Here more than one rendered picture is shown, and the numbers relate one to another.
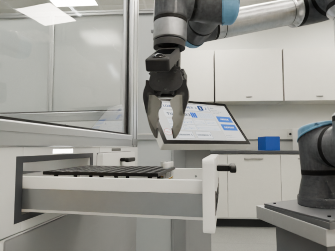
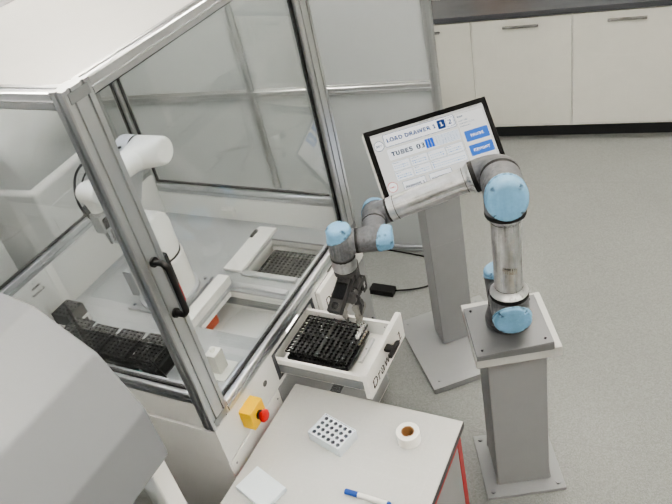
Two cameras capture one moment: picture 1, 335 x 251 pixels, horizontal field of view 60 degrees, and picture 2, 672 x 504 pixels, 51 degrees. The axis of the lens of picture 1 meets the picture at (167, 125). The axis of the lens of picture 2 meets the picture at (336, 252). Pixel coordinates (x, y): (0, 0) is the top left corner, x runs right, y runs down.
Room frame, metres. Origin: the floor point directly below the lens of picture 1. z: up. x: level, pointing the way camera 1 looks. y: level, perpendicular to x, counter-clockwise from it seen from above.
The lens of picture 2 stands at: (-0.93, -0.61, 2.44)
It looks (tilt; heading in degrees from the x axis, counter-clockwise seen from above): 35 degrees down; 22
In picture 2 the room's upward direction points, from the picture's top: 14 degrees counter-clockwise
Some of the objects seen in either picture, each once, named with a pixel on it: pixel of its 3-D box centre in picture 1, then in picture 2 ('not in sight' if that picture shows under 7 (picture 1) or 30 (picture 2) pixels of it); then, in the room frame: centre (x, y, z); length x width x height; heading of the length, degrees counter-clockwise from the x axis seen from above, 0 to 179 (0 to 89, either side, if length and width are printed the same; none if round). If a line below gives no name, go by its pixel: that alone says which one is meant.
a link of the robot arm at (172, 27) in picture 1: (168, 34); (343, 262); (0.63, 0.00, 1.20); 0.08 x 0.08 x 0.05
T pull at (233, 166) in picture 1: (226, 167); (390, 348); (0.57, -0.11, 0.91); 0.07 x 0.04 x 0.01; 169
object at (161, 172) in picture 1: (163, 171); (354, 343); (0.59, 0.01, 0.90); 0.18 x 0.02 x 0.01; 169
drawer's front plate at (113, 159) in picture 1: (118, 169); (337, 279); (0.95, 0.16, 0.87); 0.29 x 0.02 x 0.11; 169
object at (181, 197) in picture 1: (111, 186); (326, 345); (0.62, 0.12, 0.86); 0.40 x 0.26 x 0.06; 79
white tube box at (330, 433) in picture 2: not in sight; (332, 434); (0.32, 0.04, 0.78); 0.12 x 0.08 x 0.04; 63
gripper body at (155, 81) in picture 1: (169, 70); (349, 281); (0.64, 0.00, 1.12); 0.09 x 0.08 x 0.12; 169
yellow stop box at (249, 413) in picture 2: not in sight; (253, 412); (0.31, 0.27, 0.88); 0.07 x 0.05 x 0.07; 169
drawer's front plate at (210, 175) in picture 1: (212, 184); (384, 354); (0.58, -0.09, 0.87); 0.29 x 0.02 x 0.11; 169
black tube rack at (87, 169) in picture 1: (115, 184); (328, 344); (0.61, 0.11, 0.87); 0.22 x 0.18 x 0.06; 79
